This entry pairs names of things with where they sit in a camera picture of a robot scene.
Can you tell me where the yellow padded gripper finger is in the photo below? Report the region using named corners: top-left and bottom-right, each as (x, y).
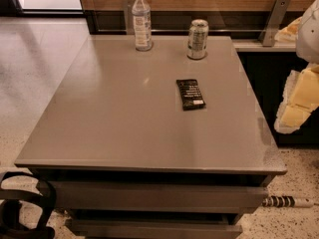
top-left (274, 65), bottom-right (319, 134)

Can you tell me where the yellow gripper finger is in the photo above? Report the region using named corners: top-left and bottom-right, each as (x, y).
top-left (275, 18), bottom-right (301, 42)

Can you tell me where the grey table with drawers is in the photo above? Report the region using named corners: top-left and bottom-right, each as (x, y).
top-left (16, 36), bottom-right (286, 239)

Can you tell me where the right metal wall bracket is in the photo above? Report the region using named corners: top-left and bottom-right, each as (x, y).
top-left (259, 0), bottom-right (291, 47)

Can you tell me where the clear plastic water bottle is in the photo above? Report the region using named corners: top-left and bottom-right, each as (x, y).
top-left (132, 0), bottom-right (153, 51)

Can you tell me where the black snack packet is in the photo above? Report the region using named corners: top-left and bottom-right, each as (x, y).
top-left (176, 79), bottom-right (205, 111)

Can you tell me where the left metal wall bracket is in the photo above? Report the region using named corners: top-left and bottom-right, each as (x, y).
top-left (123, 0), bottom-right (135, 35)

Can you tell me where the silver green 7up can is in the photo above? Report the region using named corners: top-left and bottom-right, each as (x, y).
top-left (187, 19), bottom-right (209, 60)

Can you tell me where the striped white cable connector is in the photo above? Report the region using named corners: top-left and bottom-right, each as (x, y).
top-left (262, 195), bottom-right (315, 208)

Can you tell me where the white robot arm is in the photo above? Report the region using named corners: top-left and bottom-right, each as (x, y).
top-left (274, 0), bottom-right (319, 134)

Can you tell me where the metal wall bracket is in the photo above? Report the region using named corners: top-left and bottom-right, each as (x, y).
top-left (259, 0), bottom-right (291, 47)
top-left (123, 0), bottom-right (135, 35)

